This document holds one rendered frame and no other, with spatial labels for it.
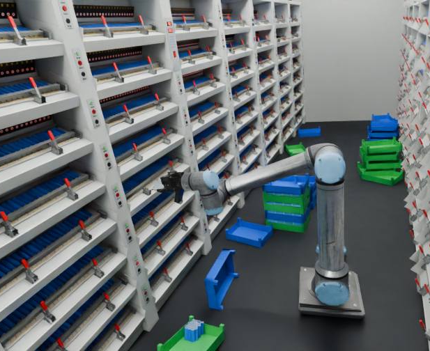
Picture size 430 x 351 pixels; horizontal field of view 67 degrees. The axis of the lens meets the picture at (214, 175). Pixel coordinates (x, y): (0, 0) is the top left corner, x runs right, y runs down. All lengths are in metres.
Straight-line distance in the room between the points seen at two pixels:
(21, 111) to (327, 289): 1.42
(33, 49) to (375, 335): 1.90
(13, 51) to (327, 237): 1.38
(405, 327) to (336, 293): 0.44
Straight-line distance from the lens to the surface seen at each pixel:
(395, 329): 1.96
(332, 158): 1.36
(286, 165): 1.55
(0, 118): 1.25
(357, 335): 1.90
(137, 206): 1.70
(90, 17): 1.81
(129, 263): 1.73
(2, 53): 1.30
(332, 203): 1.45
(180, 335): 1.85
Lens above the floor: 1.41
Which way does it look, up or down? 22 degrees down
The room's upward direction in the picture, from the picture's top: 9 degrees counter-clockwise
